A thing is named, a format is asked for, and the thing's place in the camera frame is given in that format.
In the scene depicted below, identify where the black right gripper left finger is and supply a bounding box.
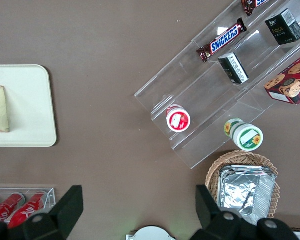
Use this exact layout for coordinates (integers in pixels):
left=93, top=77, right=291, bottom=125
left=0, top=184, right=85, bottom=240

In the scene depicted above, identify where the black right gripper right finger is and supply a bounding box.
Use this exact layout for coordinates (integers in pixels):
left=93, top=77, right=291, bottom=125
left=189, top=184, right=300, bottom=240

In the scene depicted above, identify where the triangular sandwich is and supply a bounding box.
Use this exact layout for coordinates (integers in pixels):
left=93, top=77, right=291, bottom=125
left=0, top=85, right=11, bottom=133

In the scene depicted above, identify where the light tan wicker basket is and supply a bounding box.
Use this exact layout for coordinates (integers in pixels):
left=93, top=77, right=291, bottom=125
left=205, top=149, right=282, bottom=221

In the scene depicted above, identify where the cream plastic tray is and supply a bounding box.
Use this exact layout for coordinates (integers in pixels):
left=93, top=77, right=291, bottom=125
left=0, top=64, right=58, bottom=148

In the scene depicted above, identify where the clear acrylic bottle rack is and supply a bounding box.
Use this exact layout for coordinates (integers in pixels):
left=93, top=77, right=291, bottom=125
left=0, top=184, right=57, bottom=225

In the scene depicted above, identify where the red cola bottle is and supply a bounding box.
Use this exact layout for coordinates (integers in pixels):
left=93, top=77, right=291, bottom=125
left=0, top=192, right=27, bottom=224
left=8, top=191, right=50, bottom=230

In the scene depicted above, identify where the aluminium foil container stack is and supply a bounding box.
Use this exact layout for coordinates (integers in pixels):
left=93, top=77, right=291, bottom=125
left=217, top=164, right=277, bottom=227

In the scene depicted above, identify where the green lid yogurt cup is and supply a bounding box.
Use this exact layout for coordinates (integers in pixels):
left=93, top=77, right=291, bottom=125
left=224, top=118, right=264, bottom=152

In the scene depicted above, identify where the red lid yogurt cup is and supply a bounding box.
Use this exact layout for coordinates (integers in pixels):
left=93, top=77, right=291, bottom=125
left=165, top=104, right=192, bottom=133

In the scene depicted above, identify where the clear acrylic step display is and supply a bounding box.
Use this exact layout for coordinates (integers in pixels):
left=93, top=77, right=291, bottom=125
left=134, top=0, right=300, bottom=170

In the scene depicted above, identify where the small black carton box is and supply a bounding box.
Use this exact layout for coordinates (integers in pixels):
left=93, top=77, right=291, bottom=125
left=264, top=8, right=300, bottom=46
left=218, top=52, right=250, bottom=85

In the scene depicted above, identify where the red plaid cookie box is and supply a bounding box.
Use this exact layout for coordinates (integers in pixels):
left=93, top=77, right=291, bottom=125
left=264, top=51, right=300, bottom=106

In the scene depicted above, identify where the Snickers chocolate bar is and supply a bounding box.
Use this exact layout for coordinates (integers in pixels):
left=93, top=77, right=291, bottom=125
left=241, top=0, right=271, bottom=17
left=196, top=17, right=248, bottom=63

